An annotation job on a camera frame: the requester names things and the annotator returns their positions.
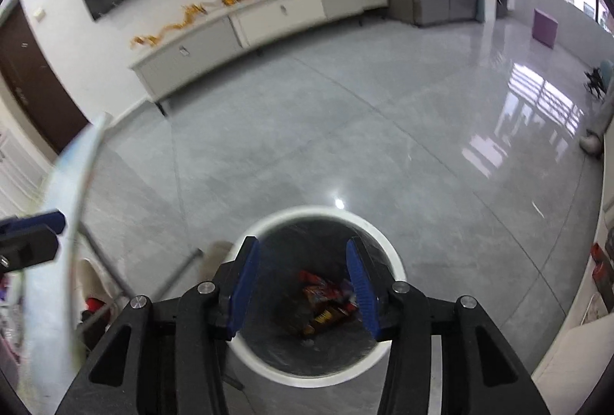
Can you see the purple snack wrapper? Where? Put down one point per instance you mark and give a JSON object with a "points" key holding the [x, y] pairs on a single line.
{"points": [[346, 292]]}

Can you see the red snack wrapper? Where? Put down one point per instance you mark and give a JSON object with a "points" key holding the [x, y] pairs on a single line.
{"points": [[316, 288]]}

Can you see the beige wall light switch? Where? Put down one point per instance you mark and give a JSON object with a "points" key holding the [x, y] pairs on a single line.
{"points": [[39, 13]]}

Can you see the white built-in shoe cabinet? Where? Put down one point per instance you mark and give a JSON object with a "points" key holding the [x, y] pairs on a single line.
{"points": [[19, 170]]}

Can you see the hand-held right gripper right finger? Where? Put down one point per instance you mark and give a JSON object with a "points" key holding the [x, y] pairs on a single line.
{"points": [[362, 290]]}

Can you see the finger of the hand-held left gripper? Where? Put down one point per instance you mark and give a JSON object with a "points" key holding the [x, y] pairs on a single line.
{"points": [[33, 222]]}

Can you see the white round trash bin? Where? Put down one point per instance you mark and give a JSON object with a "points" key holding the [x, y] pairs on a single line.
{"points": [[307, 377]]}

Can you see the grey cloth bundle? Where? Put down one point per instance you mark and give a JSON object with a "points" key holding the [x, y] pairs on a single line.
{"points": [[597, 127]]}

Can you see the black bin liner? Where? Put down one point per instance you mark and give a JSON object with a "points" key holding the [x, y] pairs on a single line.
{"points": [[292, 252]]}

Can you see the beige sofa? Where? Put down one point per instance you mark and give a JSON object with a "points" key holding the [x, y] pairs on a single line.
{"points": [[575, 338]]}

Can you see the scenery print glass table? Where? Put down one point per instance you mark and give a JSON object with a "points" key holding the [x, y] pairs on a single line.
{"points": [[67, 185]]}

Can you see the purple cube stool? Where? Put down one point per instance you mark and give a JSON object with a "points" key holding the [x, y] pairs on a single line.
{"points": [[545, 27]]}

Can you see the red object on sofa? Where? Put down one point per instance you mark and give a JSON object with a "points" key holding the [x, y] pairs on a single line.
{"points": [[602, 269]]}

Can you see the white low television cabinet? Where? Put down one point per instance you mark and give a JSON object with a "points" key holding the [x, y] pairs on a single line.
{"points": [[201, 41]]}

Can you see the dark orange snack wrapper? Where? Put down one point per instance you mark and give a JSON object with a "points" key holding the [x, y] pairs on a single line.
{"points": [[328, 316]]}

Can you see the red small object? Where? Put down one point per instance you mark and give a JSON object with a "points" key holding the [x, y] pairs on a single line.
{"points": [[95, 312]]}

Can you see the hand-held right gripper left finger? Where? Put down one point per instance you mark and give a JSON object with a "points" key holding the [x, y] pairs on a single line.
{"points": [[243, 285]]}

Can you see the long golden dragon ornament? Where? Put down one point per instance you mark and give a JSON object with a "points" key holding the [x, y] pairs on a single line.
{"points": [[144, 41]]}

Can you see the dark small floor object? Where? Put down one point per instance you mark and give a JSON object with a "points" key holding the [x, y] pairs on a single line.
{"points": [[595, 82]]}

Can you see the dark brown entrance door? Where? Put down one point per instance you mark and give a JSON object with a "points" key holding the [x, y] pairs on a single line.
{"points": [[29, 74]]}

